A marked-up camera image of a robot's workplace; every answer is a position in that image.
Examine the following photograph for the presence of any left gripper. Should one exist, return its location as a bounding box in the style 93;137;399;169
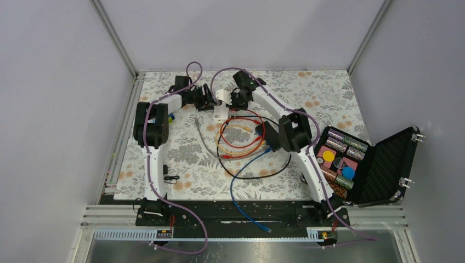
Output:
186;84;217;111

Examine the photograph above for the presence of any white small switch box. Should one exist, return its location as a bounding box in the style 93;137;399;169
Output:
213;105;229;122

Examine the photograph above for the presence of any black cable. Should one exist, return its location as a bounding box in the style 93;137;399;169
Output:
216;115;292;180

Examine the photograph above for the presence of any red ethernet cable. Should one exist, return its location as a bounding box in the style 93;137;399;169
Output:
219;117;264;150
222;110;266;159

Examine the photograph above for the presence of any grey ethernet cable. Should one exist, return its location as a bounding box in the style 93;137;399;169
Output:
195;117;222;157

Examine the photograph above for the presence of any black network switch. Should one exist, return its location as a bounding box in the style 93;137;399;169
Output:
255;121;282;152

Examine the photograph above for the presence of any black power adapter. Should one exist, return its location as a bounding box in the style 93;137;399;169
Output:
162;164;180;184

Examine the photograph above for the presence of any blue ethernet cable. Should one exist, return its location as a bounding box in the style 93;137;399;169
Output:
229;147;273;233

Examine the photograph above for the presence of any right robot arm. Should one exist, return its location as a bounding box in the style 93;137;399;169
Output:
231;68;342;226

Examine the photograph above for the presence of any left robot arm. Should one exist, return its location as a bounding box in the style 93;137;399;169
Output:
133;76;216;225

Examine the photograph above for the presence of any colourful toy brick stack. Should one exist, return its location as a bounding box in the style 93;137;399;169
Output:
168;113;175;123

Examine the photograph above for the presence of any floral table mat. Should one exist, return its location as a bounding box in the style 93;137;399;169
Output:
113;70;371;201

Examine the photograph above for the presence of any black case with chips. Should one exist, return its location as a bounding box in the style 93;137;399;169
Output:
314;126;423;207

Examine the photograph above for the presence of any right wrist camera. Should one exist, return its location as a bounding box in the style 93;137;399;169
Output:
215;89;232;105

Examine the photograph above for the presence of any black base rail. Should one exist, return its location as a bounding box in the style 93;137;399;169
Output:
135;201;350;239

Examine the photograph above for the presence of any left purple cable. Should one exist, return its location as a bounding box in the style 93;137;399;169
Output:
143;61;209;255

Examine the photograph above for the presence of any purple cable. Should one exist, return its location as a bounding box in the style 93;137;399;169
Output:
143;61;209;255
209;67;378;248

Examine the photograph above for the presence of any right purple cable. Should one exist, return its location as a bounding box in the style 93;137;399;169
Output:
209;67;378;248

